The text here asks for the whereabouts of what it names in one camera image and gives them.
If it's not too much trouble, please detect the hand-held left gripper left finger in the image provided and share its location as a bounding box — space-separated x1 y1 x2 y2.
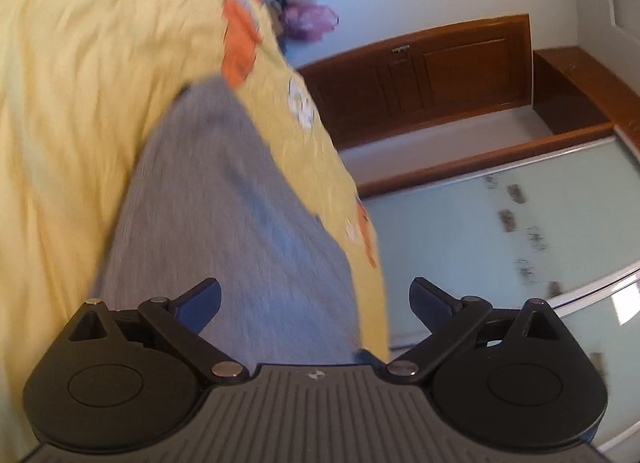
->
68 277 249 385

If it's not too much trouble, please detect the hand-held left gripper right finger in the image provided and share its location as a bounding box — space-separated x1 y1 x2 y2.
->
384 277 571 385

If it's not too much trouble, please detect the grey sweater with navy sleeves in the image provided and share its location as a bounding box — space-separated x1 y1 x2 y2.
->
92 77 368 366

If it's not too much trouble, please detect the brown wooden door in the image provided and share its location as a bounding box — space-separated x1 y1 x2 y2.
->
297 14 532 148

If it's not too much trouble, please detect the yellow carrot print blanket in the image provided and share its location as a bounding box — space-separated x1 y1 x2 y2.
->
0 0 391 463

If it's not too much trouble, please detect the pink plastic bag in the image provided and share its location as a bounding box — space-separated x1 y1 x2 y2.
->
280 2 339 42

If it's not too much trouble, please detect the brown wooden door frame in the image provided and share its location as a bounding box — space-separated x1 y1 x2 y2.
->
357 47 617 198

